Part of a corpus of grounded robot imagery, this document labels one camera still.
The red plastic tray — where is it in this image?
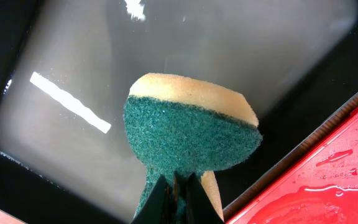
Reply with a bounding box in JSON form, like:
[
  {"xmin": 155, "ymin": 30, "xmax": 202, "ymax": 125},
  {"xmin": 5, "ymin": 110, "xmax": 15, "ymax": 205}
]
[{"xmin": 225, "ymin": 93, "xmax": 358, "ymax": 224}]

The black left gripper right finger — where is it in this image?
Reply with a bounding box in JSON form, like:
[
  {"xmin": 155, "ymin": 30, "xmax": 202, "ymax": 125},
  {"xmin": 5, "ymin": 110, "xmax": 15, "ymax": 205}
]
[{"xmin": 174, "ymin": 172, "xmax": 224, "ymax": 224}]

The yellow green sponge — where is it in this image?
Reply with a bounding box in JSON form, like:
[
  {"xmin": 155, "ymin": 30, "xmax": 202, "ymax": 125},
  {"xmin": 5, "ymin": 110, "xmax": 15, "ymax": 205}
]
[{"xmin": 123, "ymin": 73, "xmax": 262, "ymax": 217}]

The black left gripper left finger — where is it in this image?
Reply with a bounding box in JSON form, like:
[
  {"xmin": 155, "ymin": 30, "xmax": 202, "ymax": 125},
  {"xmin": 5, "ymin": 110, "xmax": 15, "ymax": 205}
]
[{"xmin": 131, "ymin": 175, "xmax": 174, "ymax": 224}]

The black water tray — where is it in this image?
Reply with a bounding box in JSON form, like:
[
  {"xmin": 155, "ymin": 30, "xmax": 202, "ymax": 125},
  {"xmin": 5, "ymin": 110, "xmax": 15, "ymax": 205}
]
[{"xmin": 0, "ymin": 1, "xmax": 358, "ymax": 223}]

